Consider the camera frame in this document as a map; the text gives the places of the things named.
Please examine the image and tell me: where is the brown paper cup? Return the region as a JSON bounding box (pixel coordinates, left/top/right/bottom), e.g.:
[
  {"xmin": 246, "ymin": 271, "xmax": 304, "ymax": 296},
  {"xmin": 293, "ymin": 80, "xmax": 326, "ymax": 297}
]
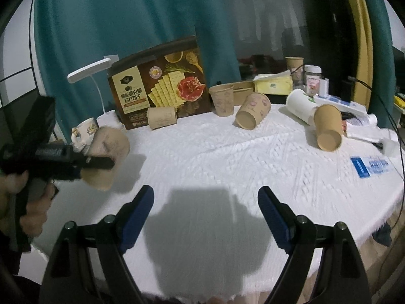
[
  {"xmin": 314, "ymin": 104, "xmax": 343, "ymax": 152},
  {"xmin": 80, "ymin": 126, "xmax": 130, "ymax": 191}
]

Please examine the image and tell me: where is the person's left hand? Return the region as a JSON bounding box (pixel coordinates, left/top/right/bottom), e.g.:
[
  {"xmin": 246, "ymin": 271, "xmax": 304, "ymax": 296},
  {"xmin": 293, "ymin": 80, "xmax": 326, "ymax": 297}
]
[{"xmin": 1, "ymin": 172, "xmax": 58, "ymax": 237}]

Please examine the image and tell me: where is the cream cartoon mug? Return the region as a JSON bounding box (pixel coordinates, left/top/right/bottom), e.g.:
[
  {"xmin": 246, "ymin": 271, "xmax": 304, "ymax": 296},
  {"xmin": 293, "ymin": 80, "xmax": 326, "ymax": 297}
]
[{"xmin": 71, "ymin": 117, "xmax": 98, "ymax": 152}]

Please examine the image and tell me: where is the white tablecloth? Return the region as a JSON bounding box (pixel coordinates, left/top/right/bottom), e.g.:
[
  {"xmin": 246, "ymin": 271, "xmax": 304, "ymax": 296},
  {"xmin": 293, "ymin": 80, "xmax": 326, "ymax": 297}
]
[{"xmin": 34, "ymin": 105, "xmax": 404, "ymax": 300}]

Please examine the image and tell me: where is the white desk lamp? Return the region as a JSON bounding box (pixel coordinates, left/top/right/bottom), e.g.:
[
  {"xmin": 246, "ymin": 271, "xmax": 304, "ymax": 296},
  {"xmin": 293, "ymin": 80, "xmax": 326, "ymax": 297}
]
[{"xmin": 67, "ymin": 56, "xmax": 124, "ymax": 130}]

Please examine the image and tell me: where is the blue white packet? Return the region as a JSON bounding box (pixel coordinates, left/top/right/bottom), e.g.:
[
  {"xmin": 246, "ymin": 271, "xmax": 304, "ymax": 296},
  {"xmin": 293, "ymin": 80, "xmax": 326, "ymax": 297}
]
[{"xmin": 350, "ymin": 157, "xmax": 393, "ymax": 178}]

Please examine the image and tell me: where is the small paper cup lying by box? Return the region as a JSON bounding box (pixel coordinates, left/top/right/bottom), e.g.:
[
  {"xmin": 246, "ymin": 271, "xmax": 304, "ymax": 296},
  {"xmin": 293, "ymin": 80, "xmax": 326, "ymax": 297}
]
[{"xmin": 147, "ymin": 106, "xmax": 177, "ymax": 130}]

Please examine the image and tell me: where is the white paper cup lying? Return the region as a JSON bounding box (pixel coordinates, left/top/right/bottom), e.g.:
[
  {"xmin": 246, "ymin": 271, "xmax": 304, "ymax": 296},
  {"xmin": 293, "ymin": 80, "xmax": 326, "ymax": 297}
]
[{"xmin": 286, "ymin": 89, "xmax": 318, "ymax": 126}]

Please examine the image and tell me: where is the printed paper cup lying center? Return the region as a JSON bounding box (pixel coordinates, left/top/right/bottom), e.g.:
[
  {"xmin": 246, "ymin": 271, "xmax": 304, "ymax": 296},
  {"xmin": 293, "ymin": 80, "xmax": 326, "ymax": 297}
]
[{"xmin": 235, "ymin": 92, "xmax": 271, "ymax": 130}]

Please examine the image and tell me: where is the white blue box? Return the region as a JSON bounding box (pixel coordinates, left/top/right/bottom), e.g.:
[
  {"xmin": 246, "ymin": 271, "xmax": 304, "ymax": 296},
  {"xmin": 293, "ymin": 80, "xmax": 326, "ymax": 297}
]
[{"xmin": 314, "ymin": 95, "xmax": 367, "ymax": 116}]

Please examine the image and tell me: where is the brown tray behind cups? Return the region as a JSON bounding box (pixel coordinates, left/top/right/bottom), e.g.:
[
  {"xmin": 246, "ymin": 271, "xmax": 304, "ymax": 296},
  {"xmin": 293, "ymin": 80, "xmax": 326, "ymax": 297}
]
[{"xmin": 231, "ymin": 81, "xmax": 255, "ymax": 106}]

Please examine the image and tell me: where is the yellow butter box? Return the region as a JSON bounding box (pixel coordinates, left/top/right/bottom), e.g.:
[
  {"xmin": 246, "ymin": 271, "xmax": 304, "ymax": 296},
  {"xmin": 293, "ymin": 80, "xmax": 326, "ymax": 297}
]
[{"xmin": 253, "ymin": 72, "xmax": 293, "ymax": 96}]

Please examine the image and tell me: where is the upright paper cup by box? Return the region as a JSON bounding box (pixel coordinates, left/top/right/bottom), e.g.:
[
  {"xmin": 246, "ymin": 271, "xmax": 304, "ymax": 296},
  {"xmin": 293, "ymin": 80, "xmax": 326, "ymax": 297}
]
[{"xmin": 209, "ymin": 84, "xmax": 234, "ymax": 117}]

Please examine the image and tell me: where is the white small bottle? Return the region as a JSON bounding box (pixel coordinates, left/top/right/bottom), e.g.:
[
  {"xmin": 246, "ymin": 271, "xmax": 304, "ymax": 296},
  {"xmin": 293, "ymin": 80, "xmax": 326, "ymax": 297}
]
[{"xmin": 318, "ymin": 78, "xmax": 329, "ymax": 98}]

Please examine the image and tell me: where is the teal curtain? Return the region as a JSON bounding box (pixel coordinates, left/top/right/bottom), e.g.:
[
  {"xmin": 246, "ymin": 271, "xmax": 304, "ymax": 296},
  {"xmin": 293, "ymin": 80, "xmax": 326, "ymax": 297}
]
[{"xmin": 34, "ymin": 0, "xmax": 240, "ymax": 139}]

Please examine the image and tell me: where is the brown cracker box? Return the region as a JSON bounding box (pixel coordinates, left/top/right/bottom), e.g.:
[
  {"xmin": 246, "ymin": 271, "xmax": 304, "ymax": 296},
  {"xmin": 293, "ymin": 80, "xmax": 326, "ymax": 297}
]
[{"xmin": 108, "ymin": 36, "xmax": 211, "ymax": 130}]

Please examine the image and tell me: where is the small jar white lid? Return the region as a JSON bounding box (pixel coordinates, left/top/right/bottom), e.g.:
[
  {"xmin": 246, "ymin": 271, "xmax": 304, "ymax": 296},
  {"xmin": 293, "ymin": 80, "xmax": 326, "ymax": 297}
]
[{"xmin": 304, "ymin": 65, "xmax": 322, "ymax": 97}]

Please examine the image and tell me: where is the upright paper cup far back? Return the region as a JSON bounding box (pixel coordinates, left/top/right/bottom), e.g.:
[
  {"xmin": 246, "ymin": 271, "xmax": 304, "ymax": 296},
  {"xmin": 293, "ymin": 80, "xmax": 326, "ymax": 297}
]
[{"xmin": 285, "ymin": 56, "xmax": 304, "ymax": 89}]

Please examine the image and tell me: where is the yellow curtain strip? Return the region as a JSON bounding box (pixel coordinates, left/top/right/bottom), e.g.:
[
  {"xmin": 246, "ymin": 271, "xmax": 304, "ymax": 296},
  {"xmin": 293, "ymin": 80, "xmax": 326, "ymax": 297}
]
[{"xmin": 338, "ymin": 0, "xmax": 375, "ymax": 110}]

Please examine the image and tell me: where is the black cable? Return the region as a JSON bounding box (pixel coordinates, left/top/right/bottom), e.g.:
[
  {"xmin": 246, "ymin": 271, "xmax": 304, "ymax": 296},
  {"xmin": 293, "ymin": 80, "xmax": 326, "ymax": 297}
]
[{"xmin": 347, "ymin": 75, "xmax": 405, "ymax": 153}]

